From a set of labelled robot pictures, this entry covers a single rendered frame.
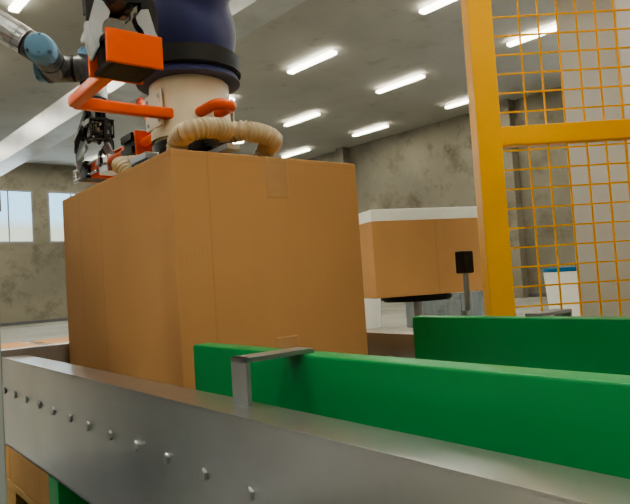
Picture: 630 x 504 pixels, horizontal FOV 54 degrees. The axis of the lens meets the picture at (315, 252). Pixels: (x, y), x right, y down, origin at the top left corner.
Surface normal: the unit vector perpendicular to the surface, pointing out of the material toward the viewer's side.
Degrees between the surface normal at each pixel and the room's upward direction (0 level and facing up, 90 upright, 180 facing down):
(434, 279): 90
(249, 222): 90
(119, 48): 90
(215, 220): 90
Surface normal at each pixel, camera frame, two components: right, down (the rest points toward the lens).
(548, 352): -0.78, 0.02
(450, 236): 0.30, -0.06
